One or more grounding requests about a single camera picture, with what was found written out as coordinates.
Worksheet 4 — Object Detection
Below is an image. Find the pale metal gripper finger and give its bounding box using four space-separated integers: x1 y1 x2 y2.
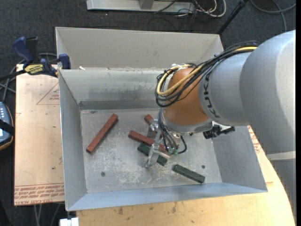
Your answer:
144 143 163 169
147 119 163 139

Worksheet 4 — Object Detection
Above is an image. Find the red-brown flat block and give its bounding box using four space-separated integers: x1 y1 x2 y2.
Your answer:
128 130 168 153
143 113 155 126
86 113 119 154

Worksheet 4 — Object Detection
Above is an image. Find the dark green flat block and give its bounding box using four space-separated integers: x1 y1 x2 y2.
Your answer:
172 164 206 185
137 143 168 167

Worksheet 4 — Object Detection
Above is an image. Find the grey metal bin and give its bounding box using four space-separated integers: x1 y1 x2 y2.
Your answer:
55 26 268 212

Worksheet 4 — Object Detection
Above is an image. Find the brown cardboard board, red print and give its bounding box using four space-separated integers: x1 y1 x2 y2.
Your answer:
14 64 275 207

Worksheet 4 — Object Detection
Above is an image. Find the black cylinder on white bracket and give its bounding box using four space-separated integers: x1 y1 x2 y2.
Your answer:
202 124 236 140

